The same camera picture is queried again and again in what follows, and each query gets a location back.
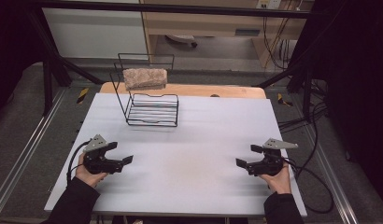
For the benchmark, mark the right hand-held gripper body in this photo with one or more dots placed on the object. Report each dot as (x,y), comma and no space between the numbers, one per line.
(270,163)

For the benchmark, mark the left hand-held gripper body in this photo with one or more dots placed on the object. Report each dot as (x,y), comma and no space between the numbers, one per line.
(94,145)

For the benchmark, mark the brown towel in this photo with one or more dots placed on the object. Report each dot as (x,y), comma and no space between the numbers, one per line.
(145,78)

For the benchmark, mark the person's right hand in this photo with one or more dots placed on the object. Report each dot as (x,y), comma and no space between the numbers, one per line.
(278,183)

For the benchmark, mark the person's left hand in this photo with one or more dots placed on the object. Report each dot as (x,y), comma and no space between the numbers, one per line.
(87,177)

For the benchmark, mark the yellow black floor tape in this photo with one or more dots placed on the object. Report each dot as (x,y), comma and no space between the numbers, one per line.
(82,95)
(283,100)

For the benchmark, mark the white foam board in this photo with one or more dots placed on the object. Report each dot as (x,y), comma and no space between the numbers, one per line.
(186,161)

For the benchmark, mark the wooden table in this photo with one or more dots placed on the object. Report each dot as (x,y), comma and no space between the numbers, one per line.
(211,90)

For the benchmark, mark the white cabinet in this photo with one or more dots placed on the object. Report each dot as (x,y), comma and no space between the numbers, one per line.
(96,34)

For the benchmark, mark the chair base with caster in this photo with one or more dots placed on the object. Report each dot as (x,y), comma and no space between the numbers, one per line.
(181,39)

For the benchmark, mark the light wooden desk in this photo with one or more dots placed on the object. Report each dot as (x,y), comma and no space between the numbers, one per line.
(211,21)

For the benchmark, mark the white power strip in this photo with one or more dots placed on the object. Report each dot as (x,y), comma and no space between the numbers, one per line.
(269,3)

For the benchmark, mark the aluminium floor rail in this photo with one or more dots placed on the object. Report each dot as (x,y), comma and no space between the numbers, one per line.
(27,146)
(333,177)

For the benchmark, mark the black metal frame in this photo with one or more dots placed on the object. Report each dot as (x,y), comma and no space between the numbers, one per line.
(180,9)

